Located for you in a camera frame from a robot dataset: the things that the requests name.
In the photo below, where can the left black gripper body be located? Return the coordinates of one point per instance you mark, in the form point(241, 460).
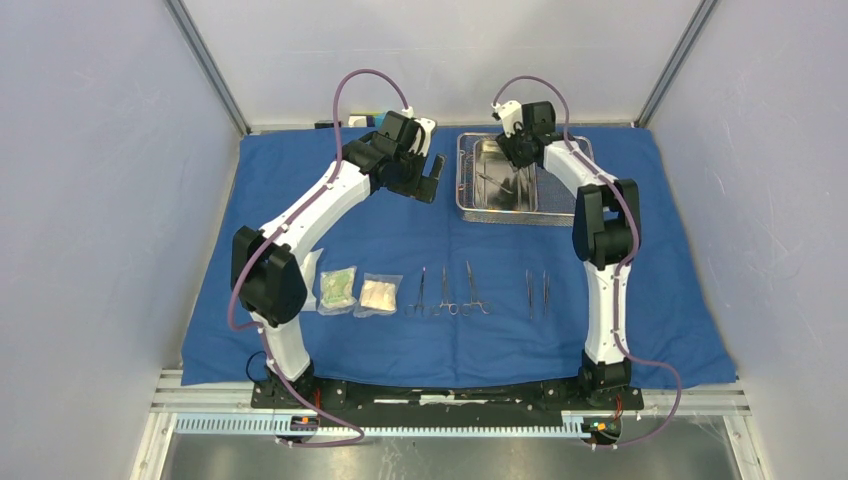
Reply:
point(411, 166)

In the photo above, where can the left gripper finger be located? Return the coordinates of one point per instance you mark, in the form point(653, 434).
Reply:
point(425, 193)
point(437, 168)

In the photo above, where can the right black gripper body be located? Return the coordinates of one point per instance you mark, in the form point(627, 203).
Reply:
point(513, 147)

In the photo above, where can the wire mesh instrument basket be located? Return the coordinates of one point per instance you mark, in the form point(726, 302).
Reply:
point(555, 203)

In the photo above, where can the blue surgical drape cloth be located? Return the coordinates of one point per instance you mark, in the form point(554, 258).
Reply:
point(668, 325)

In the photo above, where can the beige gauze packet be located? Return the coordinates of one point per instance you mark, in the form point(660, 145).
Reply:
point(378, 295)

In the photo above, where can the surgical scissors forceps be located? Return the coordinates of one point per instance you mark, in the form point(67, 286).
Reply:
point(445, 304)

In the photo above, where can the steel tweezers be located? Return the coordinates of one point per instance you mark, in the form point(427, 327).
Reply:
point(530, 293)

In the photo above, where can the thin steel instrument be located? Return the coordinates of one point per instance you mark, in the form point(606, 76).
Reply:
point(546, 292)

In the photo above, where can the green packet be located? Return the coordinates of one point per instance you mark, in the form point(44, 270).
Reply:
point(336, 291)

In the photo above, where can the white blue labelled packet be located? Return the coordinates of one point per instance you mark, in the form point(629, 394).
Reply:
point(308, 271)

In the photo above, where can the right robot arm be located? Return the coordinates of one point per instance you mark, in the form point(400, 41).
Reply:
point(606, 232)

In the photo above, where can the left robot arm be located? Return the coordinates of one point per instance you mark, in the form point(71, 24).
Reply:
point(266, 276)

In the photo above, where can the stainless steel inner tray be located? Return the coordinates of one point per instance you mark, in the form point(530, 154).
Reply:
point(490, 160)

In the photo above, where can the white yellow small object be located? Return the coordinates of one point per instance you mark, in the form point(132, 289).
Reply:
point(359, 121)

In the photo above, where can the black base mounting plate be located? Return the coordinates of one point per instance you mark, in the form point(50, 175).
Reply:
point(520, 405)

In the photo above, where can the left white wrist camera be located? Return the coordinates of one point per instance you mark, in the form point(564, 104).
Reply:
point(424, 130)

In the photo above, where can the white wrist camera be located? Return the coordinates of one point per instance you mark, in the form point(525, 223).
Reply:
point(510, 116)
point(424, 130)

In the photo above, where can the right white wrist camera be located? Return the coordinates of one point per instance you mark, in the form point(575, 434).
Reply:
point(510, 116)

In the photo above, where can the white slotted cable duct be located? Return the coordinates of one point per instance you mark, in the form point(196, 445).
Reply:
point(288, 425)

